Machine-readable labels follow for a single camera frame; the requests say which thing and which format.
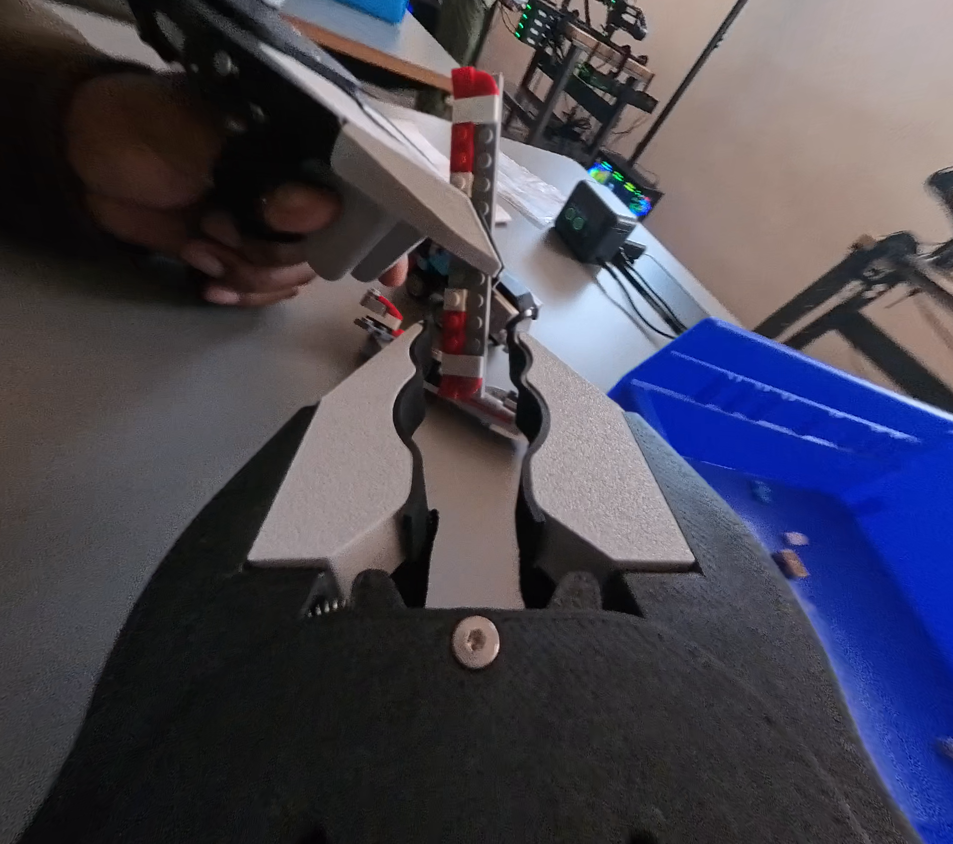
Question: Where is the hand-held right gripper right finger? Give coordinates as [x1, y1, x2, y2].
[510, 330, 699, 609]

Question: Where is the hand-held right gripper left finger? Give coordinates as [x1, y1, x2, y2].
[248, 323, 439, 607]

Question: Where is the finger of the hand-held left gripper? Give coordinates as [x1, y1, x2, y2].
[330, 115, 505, 280]
[307, 178, 428, 285]

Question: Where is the red white grey toy brick model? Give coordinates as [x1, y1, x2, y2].
[423, 70, 539, 446]

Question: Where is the person's left hand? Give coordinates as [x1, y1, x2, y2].
[66, 74, 411, 309]

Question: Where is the dark blue toy brick piece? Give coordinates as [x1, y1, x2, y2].
[408, 247, 453, 301]

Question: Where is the small red grey toy brick piece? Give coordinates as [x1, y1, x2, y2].
[356, 289, 408, 346]

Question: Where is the clear plastic bag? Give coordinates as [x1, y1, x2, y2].
[492, 145, 591, 224]

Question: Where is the black box device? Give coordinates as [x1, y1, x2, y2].
[553, 181, 648, 266]

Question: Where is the equipment rack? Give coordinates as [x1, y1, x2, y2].
[501, 0, 660, 150]

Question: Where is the device with coloured lights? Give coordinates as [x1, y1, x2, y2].
[588, 157, 666, 223]

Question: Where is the blue plastic bin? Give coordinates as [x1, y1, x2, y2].
[609, 318, 953, 844]

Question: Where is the black tripod stand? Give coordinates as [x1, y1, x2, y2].
[754, 165, 953, 413]

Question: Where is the black pole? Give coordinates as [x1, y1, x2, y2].
[631, 0, 789, 171]

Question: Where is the black cable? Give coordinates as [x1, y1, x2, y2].
[602, 256, 690, 342]

